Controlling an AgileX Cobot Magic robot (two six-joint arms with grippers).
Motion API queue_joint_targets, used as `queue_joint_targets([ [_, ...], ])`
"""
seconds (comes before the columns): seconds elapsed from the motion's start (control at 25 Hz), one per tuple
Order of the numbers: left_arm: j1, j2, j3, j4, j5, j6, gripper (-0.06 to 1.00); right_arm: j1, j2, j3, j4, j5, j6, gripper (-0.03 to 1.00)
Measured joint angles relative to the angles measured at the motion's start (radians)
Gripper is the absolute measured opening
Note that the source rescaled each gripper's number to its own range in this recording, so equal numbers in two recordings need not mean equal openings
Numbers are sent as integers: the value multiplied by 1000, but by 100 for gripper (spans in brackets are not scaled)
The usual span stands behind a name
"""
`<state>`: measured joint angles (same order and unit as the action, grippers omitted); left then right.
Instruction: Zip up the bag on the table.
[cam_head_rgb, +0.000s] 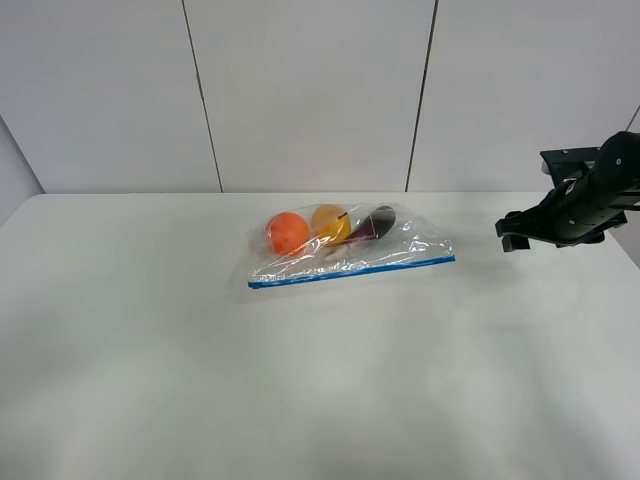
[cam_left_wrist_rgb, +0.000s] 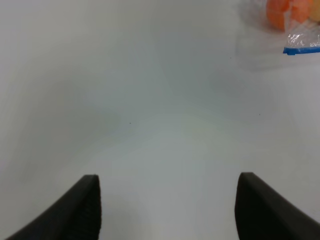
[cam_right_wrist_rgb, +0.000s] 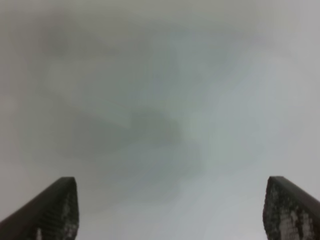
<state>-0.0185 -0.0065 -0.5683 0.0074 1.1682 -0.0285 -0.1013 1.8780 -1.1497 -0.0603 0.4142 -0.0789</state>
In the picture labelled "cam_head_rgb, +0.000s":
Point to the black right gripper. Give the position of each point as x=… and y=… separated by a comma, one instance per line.
x=576, y=212

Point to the clear zip bag blue seal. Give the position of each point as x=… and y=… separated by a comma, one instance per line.
x=413, y=242

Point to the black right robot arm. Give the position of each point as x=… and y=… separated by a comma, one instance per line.
x=617, y=167

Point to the dark purple eggplant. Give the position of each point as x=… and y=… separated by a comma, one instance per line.
x=375, y=226

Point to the yellow pear fruit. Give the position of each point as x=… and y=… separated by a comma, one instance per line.
x=330, y=224

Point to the orange fruit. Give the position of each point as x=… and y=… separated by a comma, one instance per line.
x=287, y=233

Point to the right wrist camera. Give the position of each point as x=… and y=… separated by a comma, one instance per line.
x=568, y=164

